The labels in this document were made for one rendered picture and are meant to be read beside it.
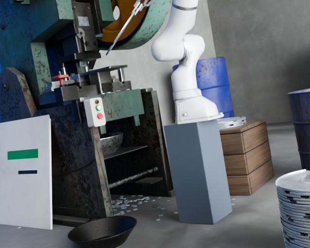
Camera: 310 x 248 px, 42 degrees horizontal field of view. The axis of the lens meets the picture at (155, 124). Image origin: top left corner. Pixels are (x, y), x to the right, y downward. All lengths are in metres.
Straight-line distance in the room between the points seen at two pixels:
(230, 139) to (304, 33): 3.15
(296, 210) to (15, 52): 1.85
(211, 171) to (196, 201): 0.15
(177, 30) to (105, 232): 0.96
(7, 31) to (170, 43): 1.19
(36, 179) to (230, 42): 3.82
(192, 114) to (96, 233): 0.69
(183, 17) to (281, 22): 3.57
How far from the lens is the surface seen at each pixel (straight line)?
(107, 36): 2.69
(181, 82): 1.78
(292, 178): 1.41
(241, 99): 5.51
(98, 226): 1.93
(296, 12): 5.18
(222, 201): 1.87
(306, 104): 2.18
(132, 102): 2.26
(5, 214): 2.57
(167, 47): 1.76
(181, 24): 1.74
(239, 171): 2.15
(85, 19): 2.36
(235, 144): 2.13
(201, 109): 1.74
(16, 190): 2.45
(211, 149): 1.80
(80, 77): 2.29
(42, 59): 2.44
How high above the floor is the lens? 0.59
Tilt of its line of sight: 4 degrees down
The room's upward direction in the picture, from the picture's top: 10 degrees counter-clockwise
